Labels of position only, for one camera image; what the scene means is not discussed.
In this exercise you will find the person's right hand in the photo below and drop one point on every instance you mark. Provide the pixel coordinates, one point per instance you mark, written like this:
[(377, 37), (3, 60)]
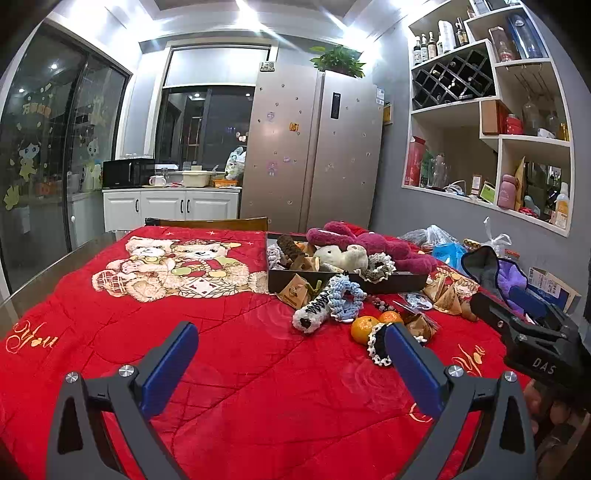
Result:
[(538, 406)]

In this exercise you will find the white wall shelf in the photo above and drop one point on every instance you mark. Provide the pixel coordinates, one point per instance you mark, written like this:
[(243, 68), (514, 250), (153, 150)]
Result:
[(455, 120)]

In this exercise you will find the silver double door refrigerator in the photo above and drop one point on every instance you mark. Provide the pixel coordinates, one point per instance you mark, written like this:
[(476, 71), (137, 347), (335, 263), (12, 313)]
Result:
[(286, 161)]

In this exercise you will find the green potted plant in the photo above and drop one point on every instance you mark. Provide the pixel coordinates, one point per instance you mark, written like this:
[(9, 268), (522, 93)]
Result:
[(339, 60)]

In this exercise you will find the pink bottle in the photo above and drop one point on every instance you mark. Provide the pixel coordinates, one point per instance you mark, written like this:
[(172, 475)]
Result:
[(506, 193)]

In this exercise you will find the orange food packet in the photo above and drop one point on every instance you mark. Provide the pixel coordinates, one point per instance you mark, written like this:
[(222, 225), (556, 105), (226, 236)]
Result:
[(227, 183)]

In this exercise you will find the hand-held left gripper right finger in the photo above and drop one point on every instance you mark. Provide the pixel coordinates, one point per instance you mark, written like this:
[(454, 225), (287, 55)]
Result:
[(411, 364)]

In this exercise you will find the dark kitchen window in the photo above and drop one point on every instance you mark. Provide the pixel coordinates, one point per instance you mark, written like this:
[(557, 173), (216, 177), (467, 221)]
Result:
[(203, 120)]

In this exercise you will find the glass sliding door with stickers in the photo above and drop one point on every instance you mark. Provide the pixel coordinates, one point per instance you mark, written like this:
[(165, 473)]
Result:
[(41, 161)]

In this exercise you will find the orange mandarin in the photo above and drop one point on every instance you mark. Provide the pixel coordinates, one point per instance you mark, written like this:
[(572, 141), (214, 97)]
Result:
[(390, 317), (364, 330)]

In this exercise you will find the olive and white scrunchie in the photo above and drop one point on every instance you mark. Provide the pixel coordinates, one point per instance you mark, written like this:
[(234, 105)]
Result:
[(378, 267)]

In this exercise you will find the white mug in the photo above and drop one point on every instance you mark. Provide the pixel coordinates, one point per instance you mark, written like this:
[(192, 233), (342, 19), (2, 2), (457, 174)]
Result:
[(158, 181)]

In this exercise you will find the blue plastic bag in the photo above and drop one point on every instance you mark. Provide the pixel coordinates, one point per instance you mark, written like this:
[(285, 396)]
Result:
[(448, 254)]

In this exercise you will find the small framed card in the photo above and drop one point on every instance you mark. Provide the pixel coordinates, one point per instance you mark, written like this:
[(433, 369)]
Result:
[(476, 185)]

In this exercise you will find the printed plastic bag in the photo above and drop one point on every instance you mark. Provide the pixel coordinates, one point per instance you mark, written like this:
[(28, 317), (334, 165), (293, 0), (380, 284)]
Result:
[(236, 164)]

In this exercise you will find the white kitchen cabinet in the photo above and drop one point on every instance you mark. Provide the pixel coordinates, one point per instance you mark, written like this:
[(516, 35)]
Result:
[(161, 207)]

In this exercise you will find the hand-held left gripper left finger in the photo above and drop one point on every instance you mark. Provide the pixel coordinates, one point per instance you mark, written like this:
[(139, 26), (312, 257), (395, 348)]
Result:
[(168, 364)]

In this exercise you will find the grey and purple plush cloth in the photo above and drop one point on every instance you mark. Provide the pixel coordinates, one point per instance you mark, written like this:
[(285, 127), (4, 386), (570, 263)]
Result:
[(487, 272)]

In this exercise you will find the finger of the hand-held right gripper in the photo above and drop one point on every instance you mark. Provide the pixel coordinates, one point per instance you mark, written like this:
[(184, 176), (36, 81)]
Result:
[(531, 300), (491, 314)]

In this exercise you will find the blue and white paper box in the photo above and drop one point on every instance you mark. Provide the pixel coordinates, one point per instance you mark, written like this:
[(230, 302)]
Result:
[(549, 286)]

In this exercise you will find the cream plastic basin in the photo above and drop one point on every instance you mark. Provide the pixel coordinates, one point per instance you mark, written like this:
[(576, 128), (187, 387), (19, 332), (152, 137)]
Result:
[(196, 179)]

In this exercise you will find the pink plush toy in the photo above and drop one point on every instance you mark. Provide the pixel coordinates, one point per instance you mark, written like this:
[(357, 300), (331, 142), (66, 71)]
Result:
[(392, 249)]

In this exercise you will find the red bear printed blanket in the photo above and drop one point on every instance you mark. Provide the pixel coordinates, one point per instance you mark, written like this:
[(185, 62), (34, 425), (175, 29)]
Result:
[(254, 369)]

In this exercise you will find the red tin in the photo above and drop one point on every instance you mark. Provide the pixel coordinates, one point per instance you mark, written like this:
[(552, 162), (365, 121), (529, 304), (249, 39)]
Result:
[(513, 125)]

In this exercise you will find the cream plush bear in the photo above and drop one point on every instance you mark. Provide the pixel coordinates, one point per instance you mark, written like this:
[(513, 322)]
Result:
[(341, 258)]

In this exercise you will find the white fluffy hair claw clip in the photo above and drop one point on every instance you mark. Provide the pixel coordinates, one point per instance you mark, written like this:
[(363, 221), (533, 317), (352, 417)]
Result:
[(311, 311)]

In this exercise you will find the green box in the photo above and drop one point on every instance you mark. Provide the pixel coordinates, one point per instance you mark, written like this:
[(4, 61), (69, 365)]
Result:
[(488, 192)]

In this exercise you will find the black storage box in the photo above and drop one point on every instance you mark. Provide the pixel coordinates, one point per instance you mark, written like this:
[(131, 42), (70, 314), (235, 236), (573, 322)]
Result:
[(369, 282)]

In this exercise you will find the row of glass bottles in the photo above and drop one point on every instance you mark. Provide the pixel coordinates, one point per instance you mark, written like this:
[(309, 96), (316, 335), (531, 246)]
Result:
[(447, 37)]

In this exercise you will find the blue tall box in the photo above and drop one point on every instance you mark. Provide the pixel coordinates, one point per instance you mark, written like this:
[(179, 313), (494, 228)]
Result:
[(524, 37)]

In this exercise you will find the grey glass desktop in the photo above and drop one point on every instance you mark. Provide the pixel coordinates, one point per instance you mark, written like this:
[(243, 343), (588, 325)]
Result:
[(55, 272)]

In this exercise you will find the white bottle with orange label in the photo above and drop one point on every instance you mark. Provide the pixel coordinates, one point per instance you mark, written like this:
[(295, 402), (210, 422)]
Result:
[(561, 210)]

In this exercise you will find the blue knitted scrunchie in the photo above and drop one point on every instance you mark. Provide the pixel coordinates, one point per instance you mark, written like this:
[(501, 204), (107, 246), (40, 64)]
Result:
[(348, 295)]

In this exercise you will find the black wine rack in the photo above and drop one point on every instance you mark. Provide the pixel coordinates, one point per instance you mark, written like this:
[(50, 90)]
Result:
[(455, 78)]

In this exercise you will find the clear packet with black item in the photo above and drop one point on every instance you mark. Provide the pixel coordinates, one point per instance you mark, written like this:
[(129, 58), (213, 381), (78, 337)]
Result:
[(418, 300)]

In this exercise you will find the brown fuzzy hair clip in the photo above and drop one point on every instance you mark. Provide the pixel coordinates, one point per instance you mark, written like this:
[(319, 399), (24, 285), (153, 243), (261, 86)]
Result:
[(288, 249)]

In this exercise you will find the clear plastic bag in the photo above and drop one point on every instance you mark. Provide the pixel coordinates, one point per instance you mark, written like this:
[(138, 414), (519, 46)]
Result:
[(429, 236), (496, 241)]

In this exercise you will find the clear glass jars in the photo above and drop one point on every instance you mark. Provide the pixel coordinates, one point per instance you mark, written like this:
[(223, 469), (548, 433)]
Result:
[(439, 171)]

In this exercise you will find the brown walnut figure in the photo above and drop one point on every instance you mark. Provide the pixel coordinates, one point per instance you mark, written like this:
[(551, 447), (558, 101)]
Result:
[(468, 314)]

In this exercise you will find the black microwave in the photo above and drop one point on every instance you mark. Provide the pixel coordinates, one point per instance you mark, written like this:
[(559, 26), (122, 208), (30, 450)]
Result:
[(124, 173)]

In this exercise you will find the black and white scrunchie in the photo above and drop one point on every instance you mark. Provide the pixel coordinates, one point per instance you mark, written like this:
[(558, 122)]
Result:
[(376, 348)]

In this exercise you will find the tan snack packet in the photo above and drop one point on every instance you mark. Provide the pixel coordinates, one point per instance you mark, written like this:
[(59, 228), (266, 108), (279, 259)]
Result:
[(298, 290), (445, 291), (418, 326), (304, 264)]

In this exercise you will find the red gift box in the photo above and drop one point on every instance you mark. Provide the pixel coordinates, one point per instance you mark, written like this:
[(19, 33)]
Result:
[(414, 161)]

